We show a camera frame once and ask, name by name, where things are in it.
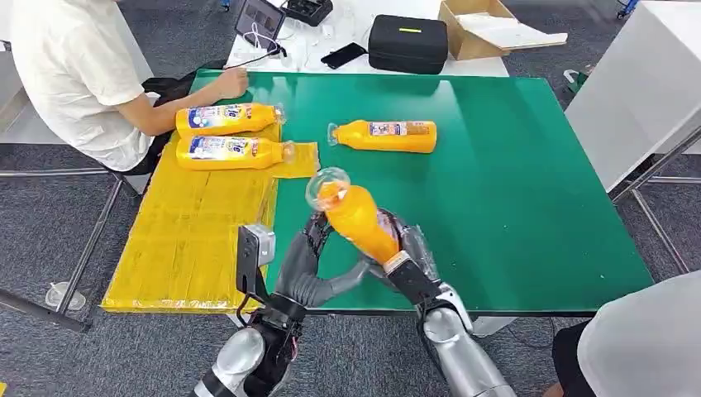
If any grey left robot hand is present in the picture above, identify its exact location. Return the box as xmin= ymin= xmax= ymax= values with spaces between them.
xmin=274 ymin=210 xmax=374 ymax=309

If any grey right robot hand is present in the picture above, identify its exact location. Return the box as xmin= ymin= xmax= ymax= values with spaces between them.
xmin=368 ymin=208 xmax=442 ymax=283

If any orange drink bottle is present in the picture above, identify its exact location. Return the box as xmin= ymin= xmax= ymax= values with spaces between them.
xmin=327 ymin=119 xmax=438 ymax=155
xmin=174 ymin=103 xmax=287 ymax=138
xmin=304 ymin=166 xmax=402 ymax=266
xmin=174 ymin=135 xmax=298 ymax=171

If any green table mat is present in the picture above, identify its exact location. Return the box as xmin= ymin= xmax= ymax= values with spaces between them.
xmin=188 ymin=69 xmax=655 ymax=315

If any yellow sheet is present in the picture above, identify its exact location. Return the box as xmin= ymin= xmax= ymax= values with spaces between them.
xmin=101 ymin=122 xmax=321 ymax=314

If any person's hand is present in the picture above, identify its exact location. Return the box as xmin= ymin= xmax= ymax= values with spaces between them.
xmin=210 ymin=66 xmax=250 ymax=102

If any black zip case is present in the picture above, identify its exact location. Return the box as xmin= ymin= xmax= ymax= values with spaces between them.
xmin=367 ymin=14 xmax=450 ymax=75

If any black smartphone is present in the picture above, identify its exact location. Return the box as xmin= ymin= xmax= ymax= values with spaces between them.
xmin=320 ymin=41 xmax=369 ymax=70

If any cardboard box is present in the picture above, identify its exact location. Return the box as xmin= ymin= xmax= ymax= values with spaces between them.
xmin=437 ymin=0 xmax=569 ymax=61

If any green and white item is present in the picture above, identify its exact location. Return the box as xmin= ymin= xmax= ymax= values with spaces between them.
xmin=564 ymin=68 xmax=590 ymax=95

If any clear plastic cup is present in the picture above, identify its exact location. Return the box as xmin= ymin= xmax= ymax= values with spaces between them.
xmin=45 ymin=281 xmax=88 ymax=311

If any white foam board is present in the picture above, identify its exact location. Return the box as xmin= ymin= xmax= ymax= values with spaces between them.
xmin=455 ymin=12 xmax=569 ymax=50

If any person in pale top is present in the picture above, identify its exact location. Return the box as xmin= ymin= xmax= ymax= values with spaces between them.
xmin=541 ymin=270 xmax=701 ymax=397

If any dark tablet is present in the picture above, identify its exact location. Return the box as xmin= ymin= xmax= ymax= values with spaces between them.
xmin=234 ymin=0 xmax=288 ymax=50

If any black tray device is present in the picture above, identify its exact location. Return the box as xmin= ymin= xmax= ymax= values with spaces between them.
xmin=284 ymin=0 xmax=334 ymax=26

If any white side desk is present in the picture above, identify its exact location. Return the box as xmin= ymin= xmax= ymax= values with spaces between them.
xmin=564 ymin=0 xmax=701 ymax=193

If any seated person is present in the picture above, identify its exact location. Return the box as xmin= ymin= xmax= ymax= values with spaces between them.
xmin=0 ymin=0 xmax=250 ymax=174

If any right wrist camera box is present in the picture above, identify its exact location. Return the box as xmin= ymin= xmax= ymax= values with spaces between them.
xmin=383 ymin=251 xmax=445 ymax=308

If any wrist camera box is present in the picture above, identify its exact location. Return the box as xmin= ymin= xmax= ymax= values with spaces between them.
xmin=236 ymin=223 xmax=277 ymax=308
xmin=383 ymin=251 xmax=445 ymax=308

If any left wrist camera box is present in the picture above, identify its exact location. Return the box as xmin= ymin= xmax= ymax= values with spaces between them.
xmin=236 ymin=223 xmax=277 ymax=308

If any metal table frame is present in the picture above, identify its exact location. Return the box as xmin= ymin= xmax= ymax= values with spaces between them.
xmin=0 ymin=168 xmax=128 ymax=333

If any black cable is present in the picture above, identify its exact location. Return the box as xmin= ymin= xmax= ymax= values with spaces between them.
xmin=223 ymin=46 xmax=288 ymax=71

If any metal desk frame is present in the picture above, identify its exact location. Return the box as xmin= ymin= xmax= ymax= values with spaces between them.
xmin=610 ymin=127 xmax=701 ymax=274

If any white cable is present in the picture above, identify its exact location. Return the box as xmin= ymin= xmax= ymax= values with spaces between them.
xmin=243 ymin=22 xmax=284 ymax=56

